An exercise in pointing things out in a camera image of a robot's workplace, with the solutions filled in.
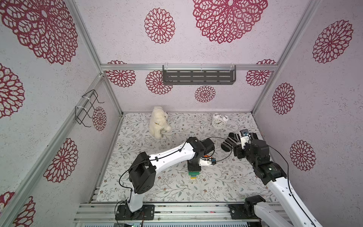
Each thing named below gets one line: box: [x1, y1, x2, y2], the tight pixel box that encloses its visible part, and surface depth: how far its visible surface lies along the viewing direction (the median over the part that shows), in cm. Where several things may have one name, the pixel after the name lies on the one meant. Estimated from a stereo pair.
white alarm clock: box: [211, 113, 229, 130], surface depth 106 cm
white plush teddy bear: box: [149, 106, 173, 140], surface depth 98 cm
